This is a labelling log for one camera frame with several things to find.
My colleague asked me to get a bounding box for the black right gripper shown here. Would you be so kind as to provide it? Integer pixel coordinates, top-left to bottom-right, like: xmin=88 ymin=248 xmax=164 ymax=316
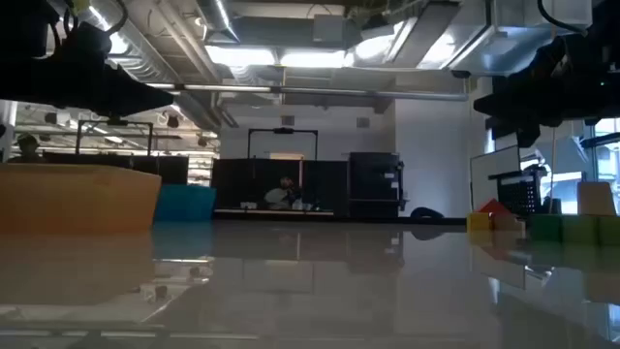
xmin=473 ymin=28 xmax=620 ymax=148

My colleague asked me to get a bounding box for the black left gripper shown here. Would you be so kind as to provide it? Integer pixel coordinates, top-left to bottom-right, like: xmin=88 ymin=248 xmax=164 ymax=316
xmin=0 ymin=21 xmax=174 ymax=117

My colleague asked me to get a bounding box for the yellow wooden cube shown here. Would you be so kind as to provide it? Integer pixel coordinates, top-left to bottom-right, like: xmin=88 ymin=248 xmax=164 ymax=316
xmin=466 ymin=211 xmax=493 ymax=232

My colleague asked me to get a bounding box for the green wooden cube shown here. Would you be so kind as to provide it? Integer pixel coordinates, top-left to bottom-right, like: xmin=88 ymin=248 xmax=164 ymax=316
xmin=527 ymin=214 xmax=564 ymax=243

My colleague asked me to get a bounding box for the whiteboard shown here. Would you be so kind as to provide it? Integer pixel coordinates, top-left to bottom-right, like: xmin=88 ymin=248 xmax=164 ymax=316
xmin=468 ymin=143 xmax=523 ymax=214

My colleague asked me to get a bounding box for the black perforated cart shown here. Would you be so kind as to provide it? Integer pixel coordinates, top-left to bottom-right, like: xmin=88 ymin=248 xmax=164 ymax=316
xmin=487 ymin=164 xmax=551 ymax=217

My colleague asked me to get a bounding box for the red triangular wooden block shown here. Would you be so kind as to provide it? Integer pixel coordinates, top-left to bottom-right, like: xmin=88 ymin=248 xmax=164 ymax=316
xmin=477 ymin=197 xmax=512 ymax=217

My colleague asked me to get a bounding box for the tan wooden block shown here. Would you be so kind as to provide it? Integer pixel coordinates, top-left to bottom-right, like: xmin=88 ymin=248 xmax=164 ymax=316
xmin=576 ymin=181 xmax=617 ymax=217
xmin=491 ymin=212 xmax=527 ymax=233

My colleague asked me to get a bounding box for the fluorescent ceiling light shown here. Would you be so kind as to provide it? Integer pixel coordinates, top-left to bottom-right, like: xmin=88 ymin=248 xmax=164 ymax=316
xmin=279 ymin=48 xmax=348 ymax=70
xmin=205 ymin=45 xmax=278 ymax=68

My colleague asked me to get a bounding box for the blue plastic tray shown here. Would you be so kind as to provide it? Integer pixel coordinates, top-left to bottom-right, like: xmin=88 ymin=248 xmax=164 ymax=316
xmin=153 ymin=183 xmax=218 ymax=223

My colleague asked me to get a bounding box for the orange plastic tray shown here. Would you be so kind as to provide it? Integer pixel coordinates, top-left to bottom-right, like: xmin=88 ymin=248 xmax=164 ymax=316
xmin=0 ymin=163 xmax=163 ymax=234

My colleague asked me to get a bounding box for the person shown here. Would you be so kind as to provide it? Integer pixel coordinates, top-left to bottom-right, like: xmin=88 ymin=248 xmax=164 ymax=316
xmin=263 ymin=176 xmax=304 ymax=210
xmin=7 ymin=133 xmax=45 ymax=165

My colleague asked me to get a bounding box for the black rounded object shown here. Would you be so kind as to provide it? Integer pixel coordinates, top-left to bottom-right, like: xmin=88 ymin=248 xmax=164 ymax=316
xmin=409 ymin=206 xmax=446 ymax=220

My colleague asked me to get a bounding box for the white column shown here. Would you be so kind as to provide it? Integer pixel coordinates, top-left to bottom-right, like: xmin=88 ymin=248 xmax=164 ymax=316
xmin=0 ymin=99 xmax=19 ymax=164

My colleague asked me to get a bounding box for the black cabinet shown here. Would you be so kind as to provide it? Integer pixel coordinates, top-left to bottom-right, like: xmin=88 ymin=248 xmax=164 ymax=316
xmin=348 ymin=151 xmax=407 ymax=219

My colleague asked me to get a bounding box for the long grey ceiling pipe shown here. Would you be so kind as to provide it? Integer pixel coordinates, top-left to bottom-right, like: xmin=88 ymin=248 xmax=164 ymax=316
xmin=144 ymin=82 xmax=469 ymax=102

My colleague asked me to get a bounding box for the grey ceiling unit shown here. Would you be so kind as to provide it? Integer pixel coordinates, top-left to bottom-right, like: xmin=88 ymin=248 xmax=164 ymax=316
xmin=312 ymin=13 xmax=351 ymax=46

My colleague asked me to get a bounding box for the black gantry frame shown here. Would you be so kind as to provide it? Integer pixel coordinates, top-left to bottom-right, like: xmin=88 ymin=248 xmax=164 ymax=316
xmin=246 ymin=127 xmax=320 ymax=161
xmin=75 ymin=118 xmax=155 ymax=157

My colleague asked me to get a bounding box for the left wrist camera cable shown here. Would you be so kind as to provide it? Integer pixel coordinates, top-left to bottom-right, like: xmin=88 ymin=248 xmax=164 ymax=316
xmin=99 ymin=0 xmax=130 ymax=38

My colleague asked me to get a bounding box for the round silver air duct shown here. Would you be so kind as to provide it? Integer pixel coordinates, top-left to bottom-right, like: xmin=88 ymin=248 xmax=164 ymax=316
xmin=196 ymin=0 xmax=241 ymax=45

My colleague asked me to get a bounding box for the black table frame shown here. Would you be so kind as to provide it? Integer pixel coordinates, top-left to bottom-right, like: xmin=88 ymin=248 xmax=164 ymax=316
xmin=212 ymin=215 xmax=470 ymax=226

